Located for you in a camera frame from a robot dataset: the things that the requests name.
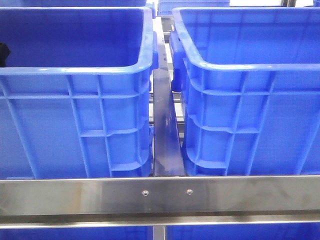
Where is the steel front shelf rail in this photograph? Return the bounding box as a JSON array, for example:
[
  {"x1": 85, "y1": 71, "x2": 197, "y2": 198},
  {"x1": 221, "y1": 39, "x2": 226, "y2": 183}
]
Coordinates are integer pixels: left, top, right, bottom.
[{"x1": 0, "y1": 175, "x2": 320, "y2": 229}]

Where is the blue bin lower right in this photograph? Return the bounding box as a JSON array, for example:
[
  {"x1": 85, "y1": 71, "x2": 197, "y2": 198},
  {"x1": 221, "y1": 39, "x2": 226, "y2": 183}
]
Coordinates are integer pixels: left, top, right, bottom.
[{"x1": 167, "y1": 223, "x2": 320, "y2": 240}]

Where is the blue bin rear middle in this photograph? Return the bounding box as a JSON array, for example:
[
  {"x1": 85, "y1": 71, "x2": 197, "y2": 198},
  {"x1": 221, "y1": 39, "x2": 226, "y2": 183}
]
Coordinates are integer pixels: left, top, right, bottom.
[{"x1": 157, "y1": 0, "x2": 230, "y2": 16}]

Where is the blue bin lower left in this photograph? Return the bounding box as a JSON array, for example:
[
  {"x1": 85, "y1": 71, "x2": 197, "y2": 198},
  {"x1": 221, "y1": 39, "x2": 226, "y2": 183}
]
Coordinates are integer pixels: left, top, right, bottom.
[{"x1": 0, "y1": 226, "x2": 153, "y2": 240}]

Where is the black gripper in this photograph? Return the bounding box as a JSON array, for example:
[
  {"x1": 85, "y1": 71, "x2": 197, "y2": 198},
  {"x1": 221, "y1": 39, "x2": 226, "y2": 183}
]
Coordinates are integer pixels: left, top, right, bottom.
[{"x1": 0, "y1": 42, "x2": 11, "y2": 68}]

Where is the blue empty bin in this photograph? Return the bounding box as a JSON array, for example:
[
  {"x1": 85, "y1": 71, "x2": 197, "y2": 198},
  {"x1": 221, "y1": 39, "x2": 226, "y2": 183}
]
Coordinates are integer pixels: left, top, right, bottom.
[{"x1": 0, "y1": 6, "x2": 158, "y2": 180}]

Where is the blue bin rear left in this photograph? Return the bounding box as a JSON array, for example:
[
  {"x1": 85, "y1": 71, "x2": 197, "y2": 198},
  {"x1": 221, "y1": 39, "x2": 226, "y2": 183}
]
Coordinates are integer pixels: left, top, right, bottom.
[{"x1": 17, "y1": 0, "x2": 154, "y2": 8}]

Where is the steel shelf divider bar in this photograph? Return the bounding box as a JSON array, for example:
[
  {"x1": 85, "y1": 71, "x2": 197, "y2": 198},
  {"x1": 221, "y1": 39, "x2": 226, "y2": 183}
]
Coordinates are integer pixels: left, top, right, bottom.
[{"x1": 151, "y1": 37, "x2": 186, "y2": 177}]

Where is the blue bin with buttons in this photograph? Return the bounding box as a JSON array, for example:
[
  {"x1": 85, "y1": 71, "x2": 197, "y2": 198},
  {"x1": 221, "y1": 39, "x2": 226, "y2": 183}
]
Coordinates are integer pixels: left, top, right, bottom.
[{"x1": 170, "y1": 7, "x2": 320, "y2": 176}]

